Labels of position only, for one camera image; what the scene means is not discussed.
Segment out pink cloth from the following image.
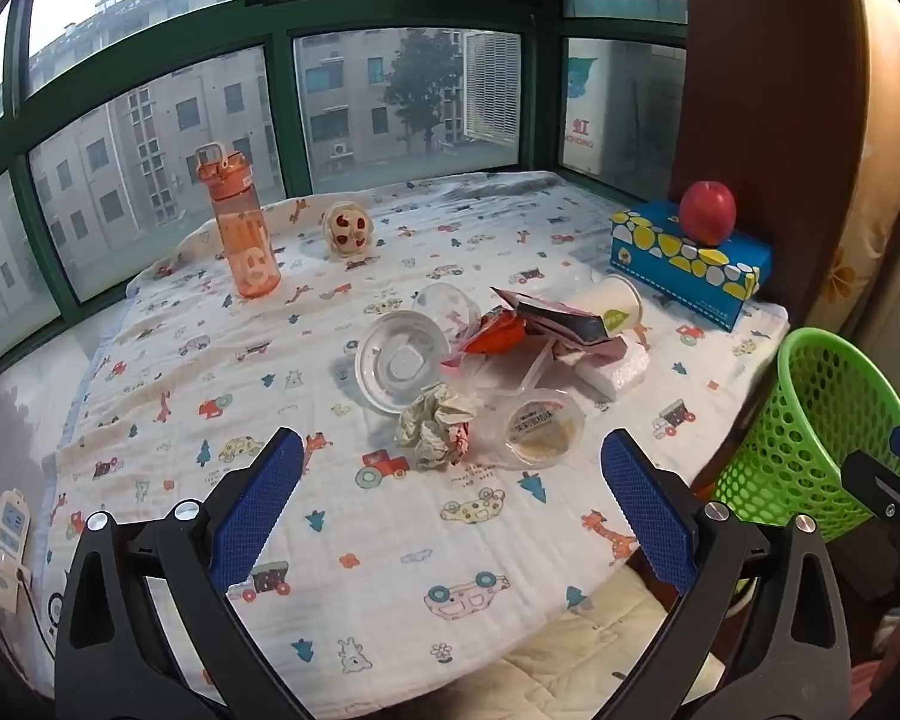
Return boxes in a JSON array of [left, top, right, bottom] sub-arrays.
[[851, 660, 900, 720]]

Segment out white outdoor air conditioner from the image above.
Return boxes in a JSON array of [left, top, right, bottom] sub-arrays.
[[562, 37, 687, 177]]

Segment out blue spotted tissue box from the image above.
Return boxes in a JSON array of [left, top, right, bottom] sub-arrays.
[[609, 200, 773, 332]]

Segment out white power strip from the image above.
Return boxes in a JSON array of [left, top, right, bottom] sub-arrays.
[[0, 491, 35, 608]]

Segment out brown wooden cabinet panel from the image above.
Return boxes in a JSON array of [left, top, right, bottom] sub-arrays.
[[667, 0, 893, 331]]

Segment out green window frame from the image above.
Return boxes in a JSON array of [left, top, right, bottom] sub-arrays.
[[0, 0, 691, 391]]

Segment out red apple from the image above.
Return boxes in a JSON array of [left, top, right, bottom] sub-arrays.
[[679, 180, 738, 247]]

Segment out white paper cup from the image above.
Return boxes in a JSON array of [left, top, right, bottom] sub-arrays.
[[579, 274, 644, 338]]

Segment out clear round plastic bowl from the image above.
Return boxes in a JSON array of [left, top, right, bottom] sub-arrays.
[[355, 311, 451, 413]]

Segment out clear plastic cup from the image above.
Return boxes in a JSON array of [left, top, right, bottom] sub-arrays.
[[412, 283, 485, 342]]

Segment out cream quilted blanket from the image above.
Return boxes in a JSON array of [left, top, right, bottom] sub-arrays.
[[495, 562, 728, 720]]

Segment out printed cartoon blanket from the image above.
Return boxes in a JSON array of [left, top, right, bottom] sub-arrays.
[[45, 169, 792, 717]]

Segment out cream flowered curtain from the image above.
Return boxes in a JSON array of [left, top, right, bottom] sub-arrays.
[[802, 0, 900, 406]]

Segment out clear plastic clamshell container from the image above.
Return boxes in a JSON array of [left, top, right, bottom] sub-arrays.
[[441, 345, 578, 410]]

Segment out white louvered vent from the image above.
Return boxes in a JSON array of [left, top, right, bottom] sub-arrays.
[[463, 30, 522, 143]]

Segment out green plastic mesh basket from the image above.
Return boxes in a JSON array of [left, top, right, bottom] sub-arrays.
[[709, 326, 900, 545]]

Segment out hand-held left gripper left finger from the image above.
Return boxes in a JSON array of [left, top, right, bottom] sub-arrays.
[[54, 427, 305, 720]]

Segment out paper ball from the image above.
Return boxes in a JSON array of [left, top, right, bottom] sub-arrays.
[[396, 382, 481, 472]]

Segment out white foam piece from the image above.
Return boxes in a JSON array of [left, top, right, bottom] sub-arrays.
[[574, 349, 650, 400]]

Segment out orange water bottle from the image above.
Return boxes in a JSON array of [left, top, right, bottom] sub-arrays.
[[193, 141, 282, 299]]

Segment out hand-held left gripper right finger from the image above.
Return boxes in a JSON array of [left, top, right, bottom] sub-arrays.
[[600, 427, 852, 720]]

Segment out pink foil wrapper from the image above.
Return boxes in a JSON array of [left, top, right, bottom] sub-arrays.
[[491, 286, 631, 361]]

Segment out small lidded sauce cup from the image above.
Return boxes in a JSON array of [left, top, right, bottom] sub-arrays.
[[495, 386, 586, 470]]

